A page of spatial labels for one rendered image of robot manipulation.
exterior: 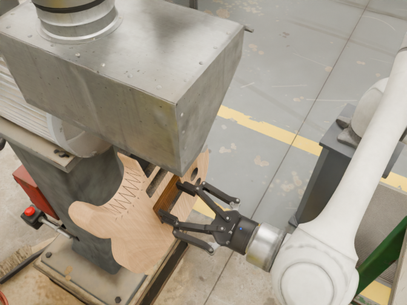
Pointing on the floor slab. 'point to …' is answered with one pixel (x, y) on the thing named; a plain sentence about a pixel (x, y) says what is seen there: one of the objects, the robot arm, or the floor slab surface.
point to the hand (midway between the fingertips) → (171, 199)
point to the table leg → (381, 256)
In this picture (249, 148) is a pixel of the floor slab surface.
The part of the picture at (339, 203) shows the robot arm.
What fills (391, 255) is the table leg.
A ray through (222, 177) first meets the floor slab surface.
